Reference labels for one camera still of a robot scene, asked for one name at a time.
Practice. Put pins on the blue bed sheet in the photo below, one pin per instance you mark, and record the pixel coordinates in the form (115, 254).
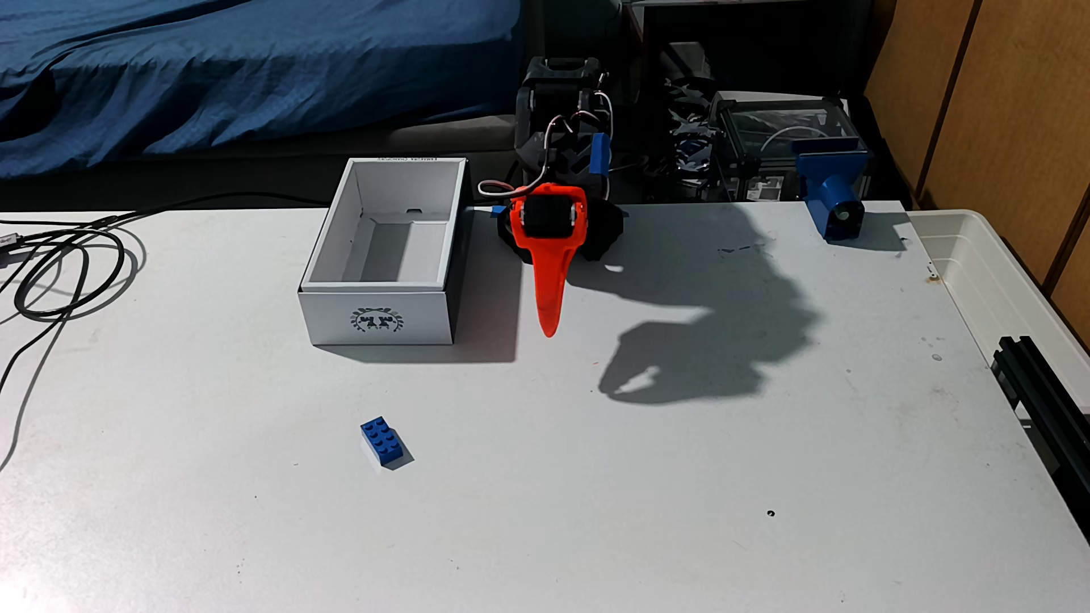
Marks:
(213, 68)

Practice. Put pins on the white cardboard box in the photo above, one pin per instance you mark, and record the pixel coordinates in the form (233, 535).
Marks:
(375, 319)

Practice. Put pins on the clear black-framed enclosure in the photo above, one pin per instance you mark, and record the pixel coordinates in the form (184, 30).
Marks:
(766, 128)

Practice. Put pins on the black aluminium rail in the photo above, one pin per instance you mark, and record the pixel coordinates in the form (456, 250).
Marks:
(1035, 383)

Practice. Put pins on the blue printed clamp mount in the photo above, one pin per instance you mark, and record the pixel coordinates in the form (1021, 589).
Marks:
(830, 183)

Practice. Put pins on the wooden cabinet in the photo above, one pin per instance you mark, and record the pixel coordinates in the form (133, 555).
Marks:
(1005, 102)

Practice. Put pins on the blue toy brick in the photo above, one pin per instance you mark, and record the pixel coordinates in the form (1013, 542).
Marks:
(381, 440)

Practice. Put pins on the white plastic bin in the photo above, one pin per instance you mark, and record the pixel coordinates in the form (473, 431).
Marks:
(979, 272)

